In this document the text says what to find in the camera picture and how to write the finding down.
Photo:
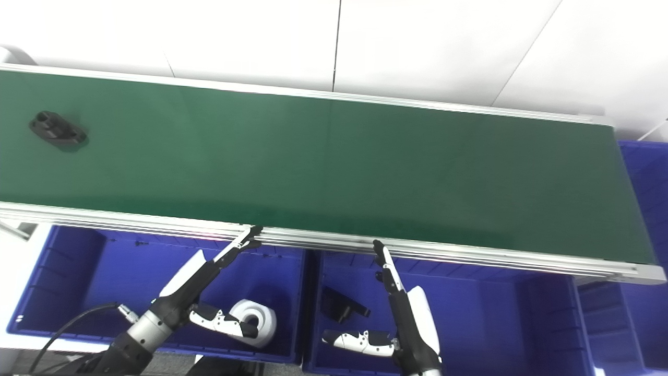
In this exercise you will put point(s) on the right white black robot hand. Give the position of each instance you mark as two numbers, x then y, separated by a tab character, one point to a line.
417	329

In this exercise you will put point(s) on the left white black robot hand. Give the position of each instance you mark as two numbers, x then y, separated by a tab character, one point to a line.
182	292

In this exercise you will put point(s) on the black flange part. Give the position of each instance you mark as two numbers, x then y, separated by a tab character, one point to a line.
56	129

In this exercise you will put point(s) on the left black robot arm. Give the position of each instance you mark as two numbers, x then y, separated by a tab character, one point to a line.
130	350

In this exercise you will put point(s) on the blue plastic bin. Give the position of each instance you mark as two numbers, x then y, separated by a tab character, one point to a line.
485	318
104	282
649	209

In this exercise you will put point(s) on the white cylindrical part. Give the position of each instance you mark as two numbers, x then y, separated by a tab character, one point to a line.
261	316

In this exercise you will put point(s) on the aluminium conveyor leg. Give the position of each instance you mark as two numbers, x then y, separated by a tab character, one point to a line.
15	230

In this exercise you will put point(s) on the green conveyor belt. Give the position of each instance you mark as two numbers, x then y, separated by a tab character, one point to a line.
334	167

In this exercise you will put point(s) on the thin white rod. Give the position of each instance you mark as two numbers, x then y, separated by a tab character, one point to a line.
655	129

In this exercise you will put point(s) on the black bracket part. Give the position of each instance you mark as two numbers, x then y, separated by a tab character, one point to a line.
339	308

